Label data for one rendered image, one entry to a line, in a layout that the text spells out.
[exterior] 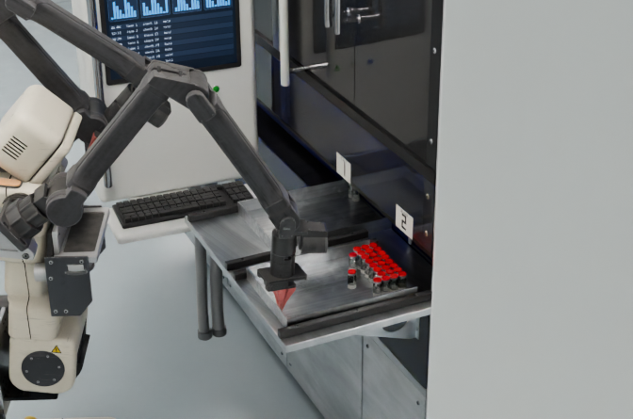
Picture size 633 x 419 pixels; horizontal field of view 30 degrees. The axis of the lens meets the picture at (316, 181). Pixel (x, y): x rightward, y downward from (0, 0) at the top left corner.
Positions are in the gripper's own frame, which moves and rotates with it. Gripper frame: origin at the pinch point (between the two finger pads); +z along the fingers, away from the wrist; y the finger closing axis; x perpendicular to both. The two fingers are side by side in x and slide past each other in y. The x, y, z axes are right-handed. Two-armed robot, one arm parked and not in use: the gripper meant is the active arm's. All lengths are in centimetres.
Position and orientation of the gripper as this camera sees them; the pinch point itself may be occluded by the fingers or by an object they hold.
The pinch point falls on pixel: (280, 306)
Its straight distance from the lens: 278.2
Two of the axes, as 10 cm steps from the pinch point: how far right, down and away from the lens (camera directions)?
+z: -0.6, 9.1, 4.2
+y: 9.1, -1.2, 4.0
